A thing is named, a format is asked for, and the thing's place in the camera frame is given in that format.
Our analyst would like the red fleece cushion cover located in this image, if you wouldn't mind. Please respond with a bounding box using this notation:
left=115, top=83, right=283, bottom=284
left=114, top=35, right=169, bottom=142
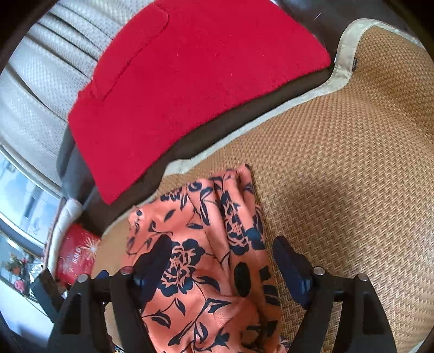
left=68, top=0, right=333, bottom=205

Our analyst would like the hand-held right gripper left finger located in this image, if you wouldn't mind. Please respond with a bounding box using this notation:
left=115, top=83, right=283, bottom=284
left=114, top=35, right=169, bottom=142
left=47, top=234, right=173, bottom=353

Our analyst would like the dark side table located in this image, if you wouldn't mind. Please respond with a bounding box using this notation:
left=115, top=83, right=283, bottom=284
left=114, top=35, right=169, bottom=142
left=29, top=270, right=68, bottom=323

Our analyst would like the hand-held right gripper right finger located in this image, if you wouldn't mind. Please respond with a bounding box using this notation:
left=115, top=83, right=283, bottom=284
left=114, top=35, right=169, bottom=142
left=272, top=236, right=398, bottom=353

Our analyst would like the orange floral garment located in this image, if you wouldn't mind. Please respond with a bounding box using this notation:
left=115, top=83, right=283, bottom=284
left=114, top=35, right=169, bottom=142
left=126, top=164, right=292, bottom=353

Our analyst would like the red gift bag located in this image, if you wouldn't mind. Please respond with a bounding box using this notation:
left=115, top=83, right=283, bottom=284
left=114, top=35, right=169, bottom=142
left=54, top=224, right=102, bottom=286

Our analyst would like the cream leather cushion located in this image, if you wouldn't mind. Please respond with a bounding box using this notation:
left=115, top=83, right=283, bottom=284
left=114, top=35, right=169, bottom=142
left=42, top=198, right=84, bottom=272

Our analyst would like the woven rattan mat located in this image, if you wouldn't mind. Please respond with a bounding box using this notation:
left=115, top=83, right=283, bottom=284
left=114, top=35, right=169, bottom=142
left=102, top=18, right=434, bottom=353

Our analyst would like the red flower bouquet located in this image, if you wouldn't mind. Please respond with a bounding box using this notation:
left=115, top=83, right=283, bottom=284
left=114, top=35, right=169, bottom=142
left=7, top=253, right=33, bottom=292

